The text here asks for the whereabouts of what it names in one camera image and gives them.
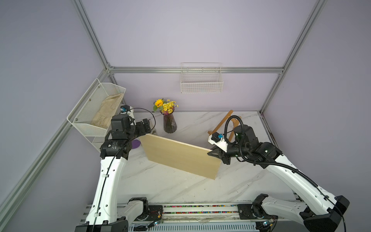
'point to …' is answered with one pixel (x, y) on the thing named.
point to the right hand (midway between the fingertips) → (211, 153)
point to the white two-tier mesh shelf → (92, 116)
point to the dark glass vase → (170, 123)
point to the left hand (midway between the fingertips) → (140, 126)
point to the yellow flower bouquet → (166, 107)
